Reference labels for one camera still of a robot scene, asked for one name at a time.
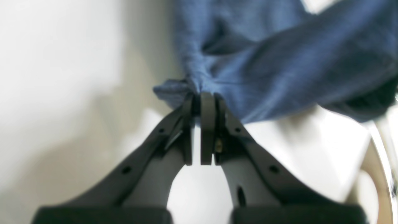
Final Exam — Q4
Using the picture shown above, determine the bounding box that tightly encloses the dark blue T-shirt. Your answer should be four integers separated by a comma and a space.
153, 0, 397, 124

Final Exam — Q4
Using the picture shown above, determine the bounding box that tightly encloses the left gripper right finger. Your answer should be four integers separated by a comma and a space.
200, 92, 368, 224

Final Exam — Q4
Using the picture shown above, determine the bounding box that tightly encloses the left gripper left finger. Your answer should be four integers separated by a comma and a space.
32, 94, 195, 224

